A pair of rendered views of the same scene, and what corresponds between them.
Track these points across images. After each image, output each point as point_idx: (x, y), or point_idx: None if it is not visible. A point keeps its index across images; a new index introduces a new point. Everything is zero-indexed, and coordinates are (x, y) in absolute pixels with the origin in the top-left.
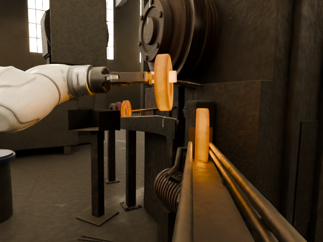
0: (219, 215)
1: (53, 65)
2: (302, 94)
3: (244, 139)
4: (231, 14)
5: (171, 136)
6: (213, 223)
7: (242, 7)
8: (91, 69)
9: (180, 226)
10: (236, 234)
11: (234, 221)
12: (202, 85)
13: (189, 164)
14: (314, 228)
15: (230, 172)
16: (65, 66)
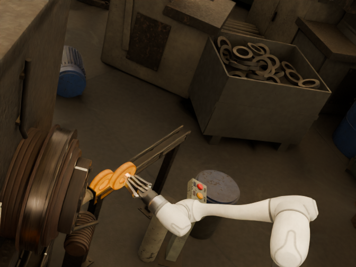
0: (143, 160)
1: (176, 207)
2: None
3: None
4: (41, 128)
5: (52, 248)
6: (148, 159)
7: (45, 118)
8: (157, 195)
9: (168, 145)
10: (147, 155)
11: (143, 157)
12: None
13: (146, 160)
14: None
15: (141, 154)
16: (170, 203)
